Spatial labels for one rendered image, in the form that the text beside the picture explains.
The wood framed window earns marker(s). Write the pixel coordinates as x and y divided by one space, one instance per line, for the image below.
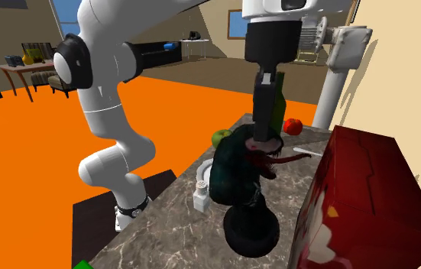
237 24

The wooden side table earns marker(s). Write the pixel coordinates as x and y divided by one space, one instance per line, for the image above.
20 69

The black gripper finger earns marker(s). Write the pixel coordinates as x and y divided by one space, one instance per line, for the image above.
262 108

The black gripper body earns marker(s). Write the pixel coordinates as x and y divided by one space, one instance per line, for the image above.
272 41

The dark robot stand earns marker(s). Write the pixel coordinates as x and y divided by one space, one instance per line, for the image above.
94 220

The dark green bottle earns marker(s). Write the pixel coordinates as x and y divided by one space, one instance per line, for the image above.
279 108

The red tomato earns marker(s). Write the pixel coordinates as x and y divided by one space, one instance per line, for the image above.
293 126

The striped armchair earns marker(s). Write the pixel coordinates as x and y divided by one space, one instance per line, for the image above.
52 81

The green apple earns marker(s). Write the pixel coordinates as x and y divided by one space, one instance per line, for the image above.
219 137

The small green block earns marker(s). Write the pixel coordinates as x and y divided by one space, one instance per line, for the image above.
82 265

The white salt shaker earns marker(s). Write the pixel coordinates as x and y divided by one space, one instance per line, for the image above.
200 197

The blue window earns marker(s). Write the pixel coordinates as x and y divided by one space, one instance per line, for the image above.
66 16

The large red box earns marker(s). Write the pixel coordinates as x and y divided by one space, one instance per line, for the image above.
370 208

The white post with box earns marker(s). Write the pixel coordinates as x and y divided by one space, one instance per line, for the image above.
331 89

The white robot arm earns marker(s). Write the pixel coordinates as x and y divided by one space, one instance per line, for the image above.
102 93

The black monster bust figure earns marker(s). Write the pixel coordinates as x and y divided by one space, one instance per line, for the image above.
232 175

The white spoon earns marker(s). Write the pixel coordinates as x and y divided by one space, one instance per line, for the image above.
307 151

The white bowl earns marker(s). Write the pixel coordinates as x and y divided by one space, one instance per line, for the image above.
203 172

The black sofa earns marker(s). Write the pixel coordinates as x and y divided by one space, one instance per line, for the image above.
158 56

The white glass table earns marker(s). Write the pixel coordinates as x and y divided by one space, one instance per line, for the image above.
195 44

